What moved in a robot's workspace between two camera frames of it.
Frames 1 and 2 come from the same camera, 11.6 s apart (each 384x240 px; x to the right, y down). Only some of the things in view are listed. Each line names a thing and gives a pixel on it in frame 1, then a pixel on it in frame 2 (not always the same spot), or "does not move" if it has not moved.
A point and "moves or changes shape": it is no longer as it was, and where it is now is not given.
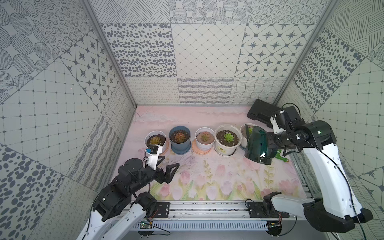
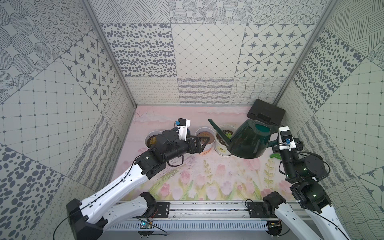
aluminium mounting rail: [214, 211] does not move
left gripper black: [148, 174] to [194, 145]
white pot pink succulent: [204, 137] does not move
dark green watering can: [256, 148] moves or changes shape
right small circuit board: [274, 228] does not move
